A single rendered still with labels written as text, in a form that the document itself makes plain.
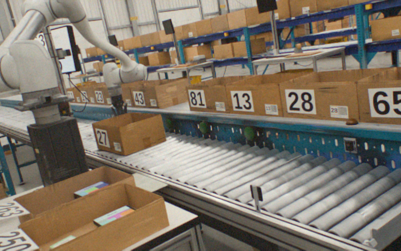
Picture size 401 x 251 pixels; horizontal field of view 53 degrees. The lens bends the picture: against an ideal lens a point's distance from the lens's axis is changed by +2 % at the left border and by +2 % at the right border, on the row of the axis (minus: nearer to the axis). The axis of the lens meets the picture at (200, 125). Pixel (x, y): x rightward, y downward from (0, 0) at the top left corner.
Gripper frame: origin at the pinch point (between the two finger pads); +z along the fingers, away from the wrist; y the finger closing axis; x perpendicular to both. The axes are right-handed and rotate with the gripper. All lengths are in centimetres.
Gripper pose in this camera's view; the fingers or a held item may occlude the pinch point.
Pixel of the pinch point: (122, 123)
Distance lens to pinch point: 272.8
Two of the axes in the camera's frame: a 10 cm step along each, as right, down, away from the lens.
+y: -7.9, 2.7, -5.5
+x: 5.9, 0.7, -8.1
